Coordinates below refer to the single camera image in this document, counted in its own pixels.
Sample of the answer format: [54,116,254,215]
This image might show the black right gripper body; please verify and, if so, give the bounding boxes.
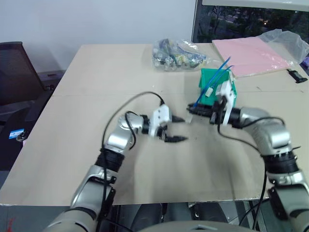
[209,95,227,125]

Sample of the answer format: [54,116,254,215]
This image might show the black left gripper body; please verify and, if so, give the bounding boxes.
[157,113,175,144]

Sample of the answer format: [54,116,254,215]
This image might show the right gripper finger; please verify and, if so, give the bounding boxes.
[189,109,213,117]
[187,102,214,111]

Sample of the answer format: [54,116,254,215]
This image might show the blue cable with clear plug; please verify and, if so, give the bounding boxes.
[184,56,235,124]

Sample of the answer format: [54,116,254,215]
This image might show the green plastic bin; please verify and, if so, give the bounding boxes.
[198,68,239,107]

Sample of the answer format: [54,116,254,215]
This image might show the pink paper stack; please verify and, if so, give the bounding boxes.
[211,38,295,78]

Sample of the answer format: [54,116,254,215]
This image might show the small black device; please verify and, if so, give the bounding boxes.
[286,69,309,84]

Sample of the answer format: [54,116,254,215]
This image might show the dark window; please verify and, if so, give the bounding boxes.
[192,0,309,45]

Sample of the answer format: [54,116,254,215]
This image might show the clear crumpled plastic bag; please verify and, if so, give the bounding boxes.
[259,28,309,65]

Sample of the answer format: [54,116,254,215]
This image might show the grey cabinet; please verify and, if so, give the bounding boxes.
[36,69,66,92]

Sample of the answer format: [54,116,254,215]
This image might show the blue and white card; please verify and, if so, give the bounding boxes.
[9,130,28,141]

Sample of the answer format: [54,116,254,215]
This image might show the black mesh office chair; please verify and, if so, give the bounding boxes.
[0,41,60,127]

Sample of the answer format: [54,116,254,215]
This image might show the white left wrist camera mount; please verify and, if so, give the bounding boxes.
[148,103,173,139]

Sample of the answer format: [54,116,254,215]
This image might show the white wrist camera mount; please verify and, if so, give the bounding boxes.
[215,80,239,127]
[148,103,173,139]

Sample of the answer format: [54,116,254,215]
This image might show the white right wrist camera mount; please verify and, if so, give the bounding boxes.
[215,80,239,127]

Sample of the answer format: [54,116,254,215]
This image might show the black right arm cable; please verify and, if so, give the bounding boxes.
[216,116,287,230]

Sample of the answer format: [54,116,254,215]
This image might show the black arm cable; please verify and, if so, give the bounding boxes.
[96,91,167,232]
[216,116,287,230]

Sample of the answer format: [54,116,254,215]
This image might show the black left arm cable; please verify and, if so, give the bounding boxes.
[96,91,167,232]

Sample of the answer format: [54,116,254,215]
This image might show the clear bag of cables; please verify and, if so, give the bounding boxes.
[151,38,209,73]

